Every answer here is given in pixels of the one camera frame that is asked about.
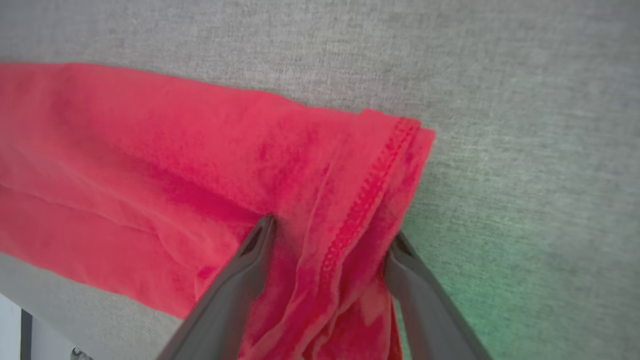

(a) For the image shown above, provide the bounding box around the grey fabric sofa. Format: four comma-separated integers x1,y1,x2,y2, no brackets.
0,0,640,360

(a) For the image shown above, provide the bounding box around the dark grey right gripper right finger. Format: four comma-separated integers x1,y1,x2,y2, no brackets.
384,232,493,360

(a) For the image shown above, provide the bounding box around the red and white basketball jersey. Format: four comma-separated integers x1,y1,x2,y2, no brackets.
0,61,437,360

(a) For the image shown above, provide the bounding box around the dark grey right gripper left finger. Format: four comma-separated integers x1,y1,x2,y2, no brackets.
157,215,277,360

